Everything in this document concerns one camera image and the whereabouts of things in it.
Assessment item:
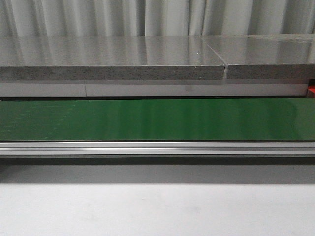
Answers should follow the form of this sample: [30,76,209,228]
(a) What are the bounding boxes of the grey stone counter slab right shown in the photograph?
[202,34,315,83]

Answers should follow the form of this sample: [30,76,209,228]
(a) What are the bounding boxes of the grey stone counter slab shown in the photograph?
[202,34,315,83]
[0,36,225,81]

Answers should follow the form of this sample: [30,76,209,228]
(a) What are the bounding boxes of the white counter base panel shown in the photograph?
[0,80,309,97]

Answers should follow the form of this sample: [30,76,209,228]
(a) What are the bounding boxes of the green conveyor belt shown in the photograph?
[0,98,315,141]

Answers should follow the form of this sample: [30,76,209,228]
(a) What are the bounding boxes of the red object behind counter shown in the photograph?
[306,85,315,98]

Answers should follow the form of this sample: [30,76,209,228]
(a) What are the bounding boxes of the grey pleated curtain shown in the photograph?
[0,0,315,37]

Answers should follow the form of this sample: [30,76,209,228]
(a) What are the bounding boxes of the aluminium conveyor side rail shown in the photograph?
[0,141,315,157]

